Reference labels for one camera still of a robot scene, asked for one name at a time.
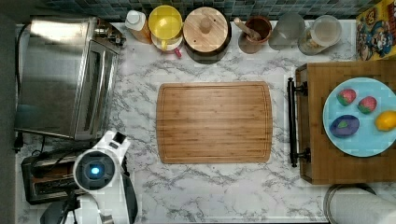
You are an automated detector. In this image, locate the purple toy eggplant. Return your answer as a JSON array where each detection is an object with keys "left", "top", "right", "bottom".
[{"left": 330, "top": 115, "right": 360, "bottom": 138}]

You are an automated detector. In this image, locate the wooden drawer box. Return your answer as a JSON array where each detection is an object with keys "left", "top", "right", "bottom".
[{"left": 288, "top": 60, "right": 396, "bottom": 185}]

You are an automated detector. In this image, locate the yellow toy lemon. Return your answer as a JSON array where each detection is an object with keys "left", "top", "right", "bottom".
[{"left": 375, "top": 110, "right": 396, "bottom": 132}]

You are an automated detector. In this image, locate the white paper towel roll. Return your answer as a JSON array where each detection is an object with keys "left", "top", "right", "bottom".
[{"left": 328, "top": 188, "right": 396, "bottom": 224}]

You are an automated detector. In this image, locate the bamboo cutting board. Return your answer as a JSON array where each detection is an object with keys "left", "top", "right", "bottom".
[{"left": 156, "top": 81, "right": 273, "bottom": 163}]

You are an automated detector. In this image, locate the black canister with wooden lid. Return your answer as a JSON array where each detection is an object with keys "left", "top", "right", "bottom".
[{"left": 183, "top": 7, "right": 232, "bottom": 64}]

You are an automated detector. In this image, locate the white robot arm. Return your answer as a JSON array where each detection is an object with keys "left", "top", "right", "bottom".
[{"left": 73, "top": 131, "right": 138, "bottom": 224}]

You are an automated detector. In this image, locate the metal paper towel holder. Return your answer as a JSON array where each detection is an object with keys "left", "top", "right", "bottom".
[{"left": 323, "top": 183, "right": 376, "bottom": 224}]

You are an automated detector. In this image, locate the yellow mug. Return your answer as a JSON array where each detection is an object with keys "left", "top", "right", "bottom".
[{"left": 148, "top": 5, "right": 182, "bottom": 50}]

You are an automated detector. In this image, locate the glass jar with cereal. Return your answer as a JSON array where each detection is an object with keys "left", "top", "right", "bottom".
[{"left": 297, "top": 15, "right": 342, "bottom": 55}]

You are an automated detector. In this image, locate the cereal box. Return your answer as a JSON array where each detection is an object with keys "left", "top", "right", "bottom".
[{"left": 356, "top": 0, "right": 396, "bottom": 61}]

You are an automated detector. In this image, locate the silver toaster oven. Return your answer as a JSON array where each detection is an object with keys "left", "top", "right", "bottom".
[{"left": 14, "top": 17, "right": 125, "bottom": 140}]

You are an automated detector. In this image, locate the red mug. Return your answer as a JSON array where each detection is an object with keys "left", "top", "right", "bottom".
[{"left": 151, "top": 35, "right": 183, "bottom": 58}]

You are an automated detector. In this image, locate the light blue plate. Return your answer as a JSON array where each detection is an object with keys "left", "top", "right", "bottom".
[{"left": 322, "top": 77, "right": 396, "bottom": 157}]

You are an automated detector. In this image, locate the wooden spoon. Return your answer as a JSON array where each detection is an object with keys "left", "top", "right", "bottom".
[{"left": 233, "top": 17, "right": 261, "bottom": 41}]

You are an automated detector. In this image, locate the orange bottle with white cap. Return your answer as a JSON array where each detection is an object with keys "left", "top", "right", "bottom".
[{"left": 125, "top": 10, "right": 152, "bottom": 44}]

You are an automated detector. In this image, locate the wooden utensil holder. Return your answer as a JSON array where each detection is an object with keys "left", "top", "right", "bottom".
[{"left": 238, "top": 16, "right": 272, "bottom": 54}]

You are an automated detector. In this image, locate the red toy strawberry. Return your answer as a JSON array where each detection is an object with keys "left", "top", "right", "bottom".
[
  {"left": 336, "top": 89, "right": 357, "bottom": 106},
  {"left": 358, "top": 96, "right": 377, "bottom": 114}
]

